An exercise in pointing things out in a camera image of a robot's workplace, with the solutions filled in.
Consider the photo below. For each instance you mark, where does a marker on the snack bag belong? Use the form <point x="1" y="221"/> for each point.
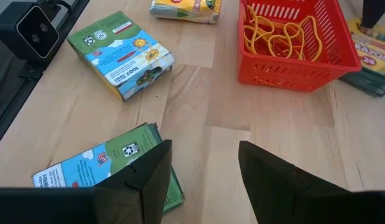
<point x="186" y="9"/>

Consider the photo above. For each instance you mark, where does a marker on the yellow thin rubber band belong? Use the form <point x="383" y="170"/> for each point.
<point x="250" y="12"/>
<point x="319" y="43"/>

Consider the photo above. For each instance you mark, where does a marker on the black table-level camera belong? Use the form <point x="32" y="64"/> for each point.
<point x="36" y="32"/>

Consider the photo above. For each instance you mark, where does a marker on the red plastic basket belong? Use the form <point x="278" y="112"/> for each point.
<point x="298" y="74"/>

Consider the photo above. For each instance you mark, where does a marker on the red thin rubber band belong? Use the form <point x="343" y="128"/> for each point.
<point x="279" y="46"/>

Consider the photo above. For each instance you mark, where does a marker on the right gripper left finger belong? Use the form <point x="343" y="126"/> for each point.
<point x="142" y="193"/>

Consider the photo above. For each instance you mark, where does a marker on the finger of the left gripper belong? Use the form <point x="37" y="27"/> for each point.
<point x="375" y="12"/>

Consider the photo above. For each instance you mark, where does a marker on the yellow-fronted crayon box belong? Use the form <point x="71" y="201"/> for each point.
<point x="372" y="59"/>

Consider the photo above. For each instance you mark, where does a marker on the green blue crayon box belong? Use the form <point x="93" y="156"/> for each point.
<point x="120" y="56"/>
<point x="86" y="165"/>

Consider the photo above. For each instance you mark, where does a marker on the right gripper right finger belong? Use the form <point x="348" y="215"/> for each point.
<point x="279" y="193"/>

